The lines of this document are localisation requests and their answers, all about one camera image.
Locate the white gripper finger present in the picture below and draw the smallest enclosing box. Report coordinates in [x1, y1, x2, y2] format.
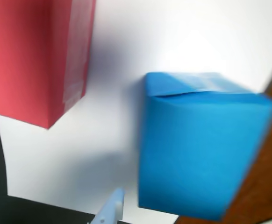
[86, 188, 126, 224]

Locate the pink red paper box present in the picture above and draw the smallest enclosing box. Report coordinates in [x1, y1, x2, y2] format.
[0, 0, 96, 130]

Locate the blue paper box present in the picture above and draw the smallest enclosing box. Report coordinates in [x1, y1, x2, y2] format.
[137, 71, 272, 222]

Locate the white sheet marked HOME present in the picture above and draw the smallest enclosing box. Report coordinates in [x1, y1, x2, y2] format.
[0, 0, 272, 222]

